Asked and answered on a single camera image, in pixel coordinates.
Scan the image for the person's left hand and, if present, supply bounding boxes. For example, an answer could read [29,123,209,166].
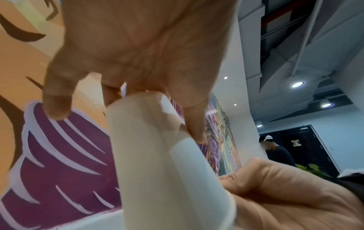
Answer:
[42,0,240,145]

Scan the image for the single white paper cup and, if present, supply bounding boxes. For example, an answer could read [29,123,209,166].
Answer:
[106,91,200,230]
[169,137,238,230]

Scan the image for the black louvred door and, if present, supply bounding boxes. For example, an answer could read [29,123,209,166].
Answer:
[259,124,340,178]

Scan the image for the green leafy plant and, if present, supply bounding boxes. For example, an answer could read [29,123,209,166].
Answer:
[295,163,332,178]

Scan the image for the white ceiling pipe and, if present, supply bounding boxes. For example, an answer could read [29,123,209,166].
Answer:
[291,0,325,76]

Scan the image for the person's right hand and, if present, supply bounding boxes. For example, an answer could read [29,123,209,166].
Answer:
[218,157,364,230]

